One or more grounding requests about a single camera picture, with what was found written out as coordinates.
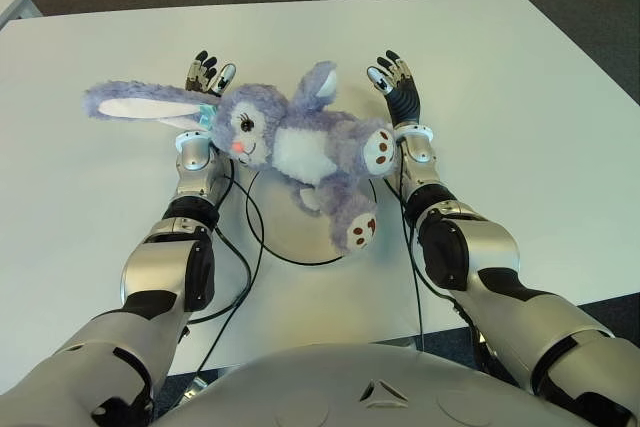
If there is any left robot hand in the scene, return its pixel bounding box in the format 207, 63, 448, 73
183, 50, 237, 97

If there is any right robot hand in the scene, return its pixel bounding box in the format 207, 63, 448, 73
366, 49, 421, 127

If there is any purple plush bunny doll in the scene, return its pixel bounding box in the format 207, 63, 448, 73
82, 60, 398, 256

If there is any white plate with black rim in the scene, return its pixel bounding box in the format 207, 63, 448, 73
244, 169, 379, 266

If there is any grey robot torso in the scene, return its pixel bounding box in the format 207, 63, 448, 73
149, 341, 566, 427

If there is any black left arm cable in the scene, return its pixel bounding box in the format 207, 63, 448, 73
194, 146, 265, 381
184, 226, 252, 323

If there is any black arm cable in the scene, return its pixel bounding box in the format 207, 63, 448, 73
384, 144, 426, 351
184, 226, 252, 323
194, 146, 265, 381

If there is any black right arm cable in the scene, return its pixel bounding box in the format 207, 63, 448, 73
384, 144, 426, 351

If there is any silver metal bracket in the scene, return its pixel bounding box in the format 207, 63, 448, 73
174, 373, 209, 402

